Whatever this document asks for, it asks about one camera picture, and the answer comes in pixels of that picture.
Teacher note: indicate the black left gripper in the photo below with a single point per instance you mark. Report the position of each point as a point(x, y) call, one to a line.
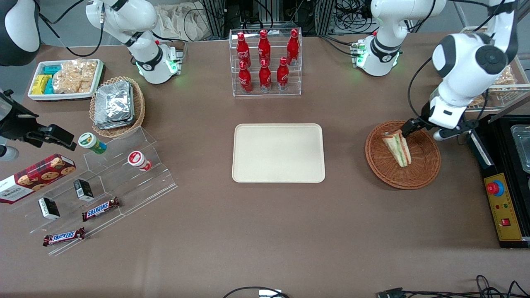
point(414, 123)

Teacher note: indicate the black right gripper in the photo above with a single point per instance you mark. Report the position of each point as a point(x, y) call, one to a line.
point(16, 123)

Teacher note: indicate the triangular sandwich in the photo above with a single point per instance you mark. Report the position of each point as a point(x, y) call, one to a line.
point(398, 149)

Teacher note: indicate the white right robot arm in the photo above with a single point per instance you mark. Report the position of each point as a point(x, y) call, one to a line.
point(140, 16)

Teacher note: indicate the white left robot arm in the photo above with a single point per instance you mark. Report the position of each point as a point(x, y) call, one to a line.
point(468, 62)

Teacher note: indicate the brown round wicker basket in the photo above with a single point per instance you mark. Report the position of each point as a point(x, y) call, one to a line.
point(422, 165)

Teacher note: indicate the white rectangular snack tray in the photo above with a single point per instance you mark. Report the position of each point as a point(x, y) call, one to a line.
point(66, 96)

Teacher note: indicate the tan oval wicker basket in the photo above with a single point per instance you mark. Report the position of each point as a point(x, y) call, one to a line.
point(138, 107)

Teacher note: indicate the beige plastic tray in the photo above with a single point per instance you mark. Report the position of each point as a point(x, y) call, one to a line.
point(278, 153)

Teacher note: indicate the red tartan cookie box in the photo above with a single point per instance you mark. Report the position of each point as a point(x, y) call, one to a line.
point(37, 178)

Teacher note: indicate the green lid snack cup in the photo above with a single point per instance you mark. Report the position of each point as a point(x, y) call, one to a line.
point(91, 142)

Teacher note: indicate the teal snack packet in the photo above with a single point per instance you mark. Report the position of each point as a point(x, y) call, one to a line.
point(49, 87)
point(52, 69)

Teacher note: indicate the yellow snack packet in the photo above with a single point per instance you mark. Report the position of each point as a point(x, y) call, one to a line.
point(39, 85)

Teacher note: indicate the small black box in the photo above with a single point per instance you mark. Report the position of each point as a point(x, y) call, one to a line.
point(84, 190)
point(49, 208)

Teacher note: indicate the clear bag of crackers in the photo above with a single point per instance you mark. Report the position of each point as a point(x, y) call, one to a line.
point(506, 76)
point(74, 76)
point(479, 100)

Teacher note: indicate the silver foil pack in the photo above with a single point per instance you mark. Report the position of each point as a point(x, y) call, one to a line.
point(112, 101)
point(133, 111)

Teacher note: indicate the brown Snickers bar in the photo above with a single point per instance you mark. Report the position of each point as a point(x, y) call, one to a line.
point(100, 209)
point(64, 236)

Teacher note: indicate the red lid snack cup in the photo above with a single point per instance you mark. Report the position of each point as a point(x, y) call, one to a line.
point(137, 160)

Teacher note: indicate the clear acrylic stepped display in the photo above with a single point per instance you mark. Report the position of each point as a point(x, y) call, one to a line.
point(132, 186)

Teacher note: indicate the grey aluminium bar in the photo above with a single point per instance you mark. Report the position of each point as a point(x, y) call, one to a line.
point(513, 106)

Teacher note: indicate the red emergency stop button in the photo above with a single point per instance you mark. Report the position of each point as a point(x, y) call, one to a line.
point(495, 188)

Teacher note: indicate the clear rectangular container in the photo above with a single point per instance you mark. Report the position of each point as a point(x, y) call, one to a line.
point(522, 145)

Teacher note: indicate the black appliance with yellow panel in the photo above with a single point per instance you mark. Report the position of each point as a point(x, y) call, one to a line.
point(503, 215)

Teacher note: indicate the red cola bottle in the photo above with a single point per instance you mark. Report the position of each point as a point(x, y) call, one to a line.
point(242, 49)
point(264, 47)
point(265, 77)
point(245, 78)
point(293, 46)
point(283, 75)

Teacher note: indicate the clear acrylic bottle rack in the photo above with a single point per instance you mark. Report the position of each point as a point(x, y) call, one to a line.
point(273, 94)

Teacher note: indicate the beige crumpled cloth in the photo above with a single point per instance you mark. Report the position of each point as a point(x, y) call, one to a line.
point(182, 22)

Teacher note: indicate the aluminium frame structure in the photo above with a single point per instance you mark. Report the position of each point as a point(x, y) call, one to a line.
point(215, 16)

